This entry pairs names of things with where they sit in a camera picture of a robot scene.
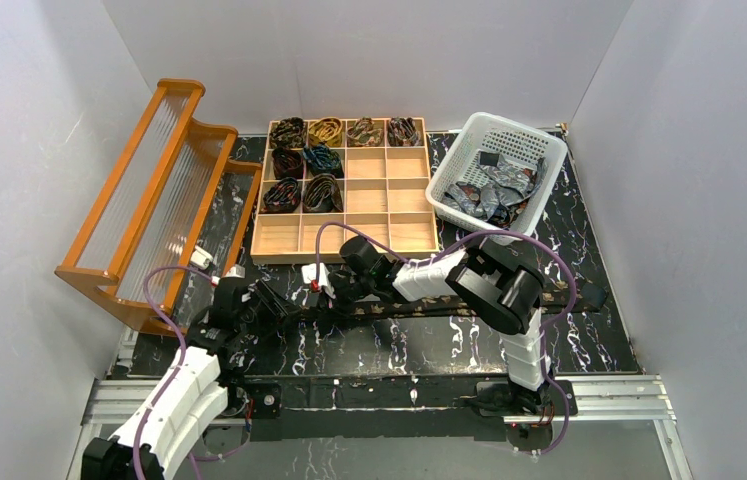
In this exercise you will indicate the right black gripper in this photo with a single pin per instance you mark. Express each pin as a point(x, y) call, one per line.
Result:
point(341, 291)

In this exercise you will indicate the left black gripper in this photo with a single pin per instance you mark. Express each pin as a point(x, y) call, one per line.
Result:
point(274, 302)

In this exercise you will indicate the white plastic basket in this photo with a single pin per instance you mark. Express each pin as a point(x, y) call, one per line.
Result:
point(496, 134)

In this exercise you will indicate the black gold floral tie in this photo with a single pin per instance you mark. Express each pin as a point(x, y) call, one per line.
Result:
point(590, 298)

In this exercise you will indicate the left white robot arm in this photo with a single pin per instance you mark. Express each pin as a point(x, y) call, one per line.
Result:
point(204, 381)

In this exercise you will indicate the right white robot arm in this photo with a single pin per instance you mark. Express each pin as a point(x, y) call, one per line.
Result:
point(481, 279)

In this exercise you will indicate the grey patterned ties pile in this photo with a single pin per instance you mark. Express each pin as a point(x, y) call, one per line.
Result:
point(504, 196)

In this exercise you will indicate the small white connector plug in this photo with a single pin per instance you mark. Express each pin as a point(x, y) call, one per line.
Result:
point(201, 259)

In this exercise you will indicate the rolled black grey tie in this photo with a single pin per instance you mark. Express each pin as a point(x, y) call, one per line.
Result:
point(322, 194)

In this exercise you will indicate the wooden grid organizer tray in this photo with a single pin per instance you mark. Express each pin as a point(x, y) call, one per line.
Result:
point(383, 196)

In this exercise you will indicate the rolled navy red tie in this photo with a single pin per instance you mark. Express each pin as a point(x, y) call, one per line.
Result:
point(283, 197)

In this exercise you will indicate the rolled teal patterned tie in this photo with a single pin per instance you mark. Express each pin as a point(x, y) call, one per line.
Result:
point(321, 159)

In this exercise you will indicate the rolled dark red tie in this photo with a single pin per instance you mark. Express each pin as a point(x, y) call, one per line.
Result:
point(287, 163)

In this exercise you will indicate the orange wooden rack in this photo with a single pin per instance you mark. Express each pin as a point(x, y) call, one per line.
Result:
point(129, 254)

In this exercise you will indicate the rolled olive patterned tie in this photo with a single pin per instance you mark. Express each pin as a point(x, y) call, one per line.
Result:
point(365, 132)

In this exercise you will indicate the rolled yellow tie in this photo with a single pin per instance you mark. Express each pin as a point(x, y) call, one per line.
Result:
point(328, 131)

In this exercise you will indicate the rolled dark striped tie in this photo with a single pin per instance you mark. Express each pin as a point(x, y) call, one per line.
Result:
point(402, 132)

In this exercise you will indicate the rolled black gold tie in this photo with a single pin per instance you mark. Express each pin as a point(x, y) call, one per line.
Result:
point(290, 133)

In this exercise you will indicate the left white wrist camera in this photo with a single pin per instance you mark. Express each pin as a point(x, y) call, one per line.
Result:
point(236, 271)

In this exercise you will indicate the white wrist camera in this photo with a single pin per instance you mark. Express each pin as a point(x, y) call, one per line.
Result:
point(236, 271)
point(317, 276)

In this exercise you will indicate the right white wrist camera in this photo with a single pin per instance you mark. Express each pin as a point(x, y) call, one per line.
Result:
point(317, 276)

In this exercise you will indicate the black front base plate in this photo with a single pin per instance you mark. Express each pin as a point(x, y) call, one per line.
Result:
point(400, 406)

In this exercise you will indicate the aluminium frame rail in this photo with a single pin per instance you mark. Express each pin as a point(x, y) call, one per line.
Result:
point(581, 397)

